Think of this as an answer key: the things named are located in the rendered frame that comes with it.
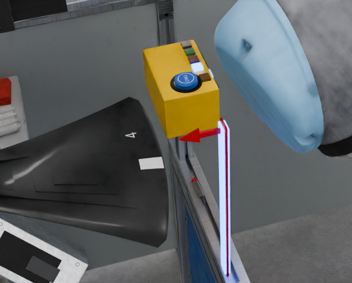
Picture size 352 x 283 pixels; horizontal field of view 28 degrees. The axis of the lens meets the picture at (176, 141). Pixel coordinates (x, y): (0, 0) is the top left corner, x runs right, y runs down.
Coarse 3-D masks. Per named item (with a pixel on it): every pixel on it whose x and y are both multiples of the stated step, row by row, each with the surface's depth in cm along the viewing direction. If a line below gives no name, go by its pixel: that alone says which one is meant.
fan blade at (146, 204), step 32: (64, 128) 98; (96, 128) 98; (128, 128) 98; (0, 160) 93; (32, 160) 94; (64, 160) 94; (96, 160) 94; (128, 160) 95; (0, 192) 89; (32, 192) 90; (64, 192) 90; (96, 192) 91; (128, 192) 92; (160, 192) 93; (64, 224) 88; (96, 224) 89; (128, 224) 90; (160, 224) 91
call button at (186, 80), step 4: (184, 72) 122; (188, 72) 122; (176, 76) 122; (180, 76) 122; (184, 76) 122; (188, 76) 122; (192, 76) 122; (196, 76) 122; (176, 80) 121; (180, 80) 121; (184, 80) 121; (188, 80) 121; (192, 80) 121; (196, 80) 121; (176, 84) 121; (180, 84) 120; (184, 84) 120; (188, 84) 120; (192, 84) 120; (196, 84) 121; (180, 88) 121; (184, 88) 120; (188, 88) 120
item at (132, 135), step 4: (136, 128) 98; (120, 132) 97; (124, 132) 97; (128, 132) 97; (132, 132) 97; (136, 132) 97; (124, 136) 97; (128, 136) 97; (132, 136) 97; (136, 136) 97; (140, 136) 97; (124, 140) 96; (128, 140) 97; (132, 140) 97
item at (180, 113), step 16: (160, 48) 130; (176, 48) 130; (144, 64) 131; (160, 64) 126; (176, 64) 126; (160, 80) 123; (160, 96) 120; (176, 96) 119; (192, 96) 120; (208, 96) 121; (160, 112) 125; (176, 112) 121; (192, 112) 122; (208, 112) 123; (176, 128) 124; (192, 128) 125; (208, 128) 126
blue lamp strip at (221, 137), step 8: (224, 144) 97; (224, 152) 98; (224, 160) 99; (224, 168) 100; (224, 176) 101; (224, 184) 102; (224, 192) 103; (224, 200) 105; (224, 208) 106; (224, 216) 107; (224, 224) 108; (224, 232) 110; (224, 240) 111; (224, 248) 112; (224, 256) 114; (224, 264) 115; (224, 272) 117
